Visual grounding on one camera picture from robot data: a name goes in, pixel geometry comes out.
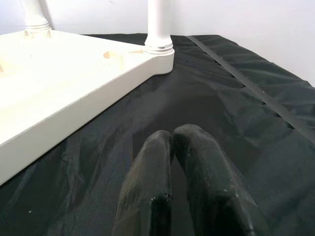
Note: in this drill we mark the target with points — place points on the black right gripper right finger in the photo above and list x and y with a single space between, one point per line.
211 186

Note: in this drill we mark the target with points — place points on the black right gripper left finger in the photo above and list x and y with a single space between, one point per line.
147 186

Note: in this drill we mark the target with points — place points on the white plastic children table top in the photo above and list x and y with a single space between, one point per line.
61 81

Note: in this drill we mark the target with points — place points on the white plastic table leg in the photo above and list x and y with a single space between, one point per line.
34 14
158 24

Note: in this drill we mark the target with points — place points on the black tablecloth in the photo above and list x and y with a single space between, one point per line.
221 98

